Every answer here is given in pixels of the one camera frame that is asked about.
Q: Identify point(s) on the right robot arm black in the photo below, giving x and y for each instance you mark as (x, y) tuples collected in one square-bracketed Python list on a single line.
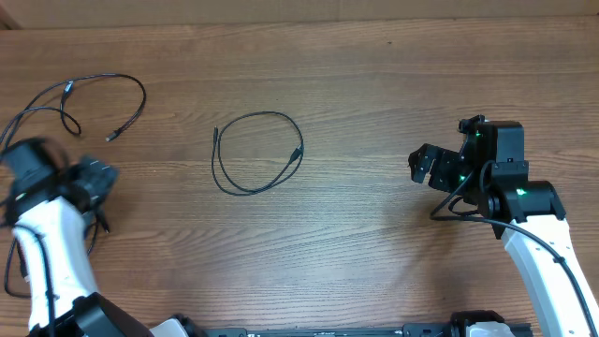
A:
[(487, 181)]

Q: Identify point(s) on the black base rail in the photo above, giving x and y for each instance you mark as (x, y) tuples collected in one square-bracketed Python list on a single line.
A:
[(469, 323)]

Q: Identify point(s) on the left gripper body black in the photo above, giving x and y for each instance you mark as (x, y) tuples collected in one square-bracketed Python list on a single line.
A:
[(92, 179)]

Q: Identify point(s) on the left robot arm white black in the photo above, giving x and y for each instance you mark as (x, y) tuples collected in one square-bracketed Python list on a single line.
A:
[(48, 211)]

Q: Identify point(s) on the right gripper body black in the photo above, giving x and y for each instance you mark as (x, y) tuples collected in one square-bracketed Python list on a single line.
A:
[(448, 174)]

